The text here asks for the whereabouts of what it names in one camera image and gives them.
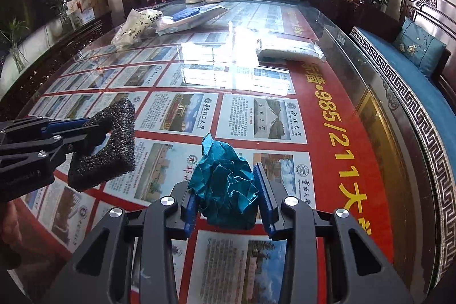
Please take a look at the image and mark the teal paper ball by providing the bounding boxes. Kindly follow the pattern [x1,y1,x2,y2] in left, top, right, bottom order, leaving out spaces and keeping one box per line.
[188,134,259,230]

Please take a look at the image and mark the black foam square frame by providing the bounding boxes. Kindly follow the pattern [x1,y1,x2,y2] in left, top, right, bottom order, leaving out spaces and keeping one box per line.
[67,97,135,191]

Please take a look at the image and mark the person's left hand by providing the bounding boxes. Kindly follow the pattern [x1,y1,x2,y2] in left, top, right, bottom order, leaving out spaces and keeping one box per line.
[0,201,22,244]

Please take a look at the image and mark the bamboo plant in vase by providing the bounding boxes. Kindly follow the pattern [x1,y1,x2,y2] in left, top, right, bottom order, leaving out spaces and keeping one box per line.
[1,19,29,72]

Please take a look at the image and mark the dark carved wooden table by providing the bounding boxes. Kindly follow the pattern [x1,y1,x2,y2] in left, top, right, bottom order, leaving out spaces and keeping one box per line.
[1,0,445,303]

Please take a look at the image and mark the white crumpled plastic bag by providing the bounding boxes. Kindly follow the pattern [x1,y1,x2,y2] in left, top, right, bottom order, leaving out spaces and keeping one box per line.
[111,9,163,49]

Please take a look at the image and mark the flat white plastic packet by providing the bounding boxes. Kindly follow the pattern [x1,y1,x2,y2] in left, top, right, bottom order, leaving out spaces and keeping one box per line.
[256,37,326,63]

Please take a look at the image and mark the white and blue package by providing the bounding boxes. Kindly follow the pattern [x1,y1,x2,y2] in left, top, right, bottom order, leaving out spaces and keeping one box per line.
[152,4,228,35]

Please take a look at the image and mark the blue sofa seat pad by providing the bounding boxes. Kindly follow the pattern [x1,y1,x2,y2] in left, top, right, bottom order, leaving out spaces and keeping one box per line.
[349,27,455,273]

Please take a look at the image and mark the carved wooden long sofa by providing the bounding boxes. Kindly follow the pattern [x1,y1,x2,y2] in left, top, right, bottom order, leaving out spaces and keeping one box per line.
[349,0,456,255]

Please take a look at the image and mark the blue cushion near end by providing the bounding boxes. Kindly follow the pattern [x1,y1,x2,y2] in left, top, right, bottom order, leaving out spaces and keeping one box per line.
[393,17,447,78]

